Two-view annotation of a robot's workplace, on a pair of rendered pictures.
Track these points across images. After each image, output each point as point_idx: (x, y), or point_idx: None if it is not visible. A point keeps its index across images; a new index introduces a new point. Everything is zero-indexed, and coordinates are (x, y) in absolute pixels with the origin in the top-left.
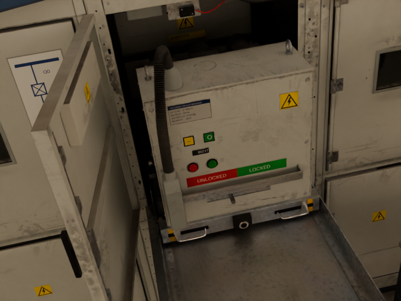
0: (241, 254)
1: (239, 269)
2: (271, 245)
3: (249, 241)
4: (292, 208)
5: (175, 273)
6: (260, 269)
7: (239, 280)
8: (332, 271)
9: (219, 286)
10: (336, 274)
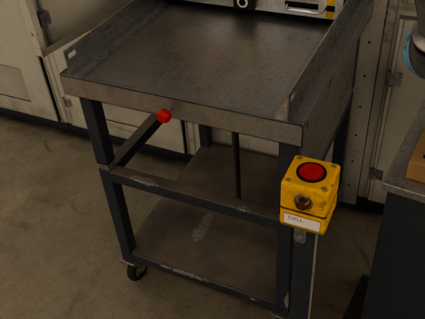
0: (221, 29)
1: (204, 37)
2: (258, 32)
3: (241, 23)
4: (307, 6)
5: (148, 21)
6: (223, 43)
7: (193, 43)
8: (290, 69)
9: (172, 41)
10: (291, 73)
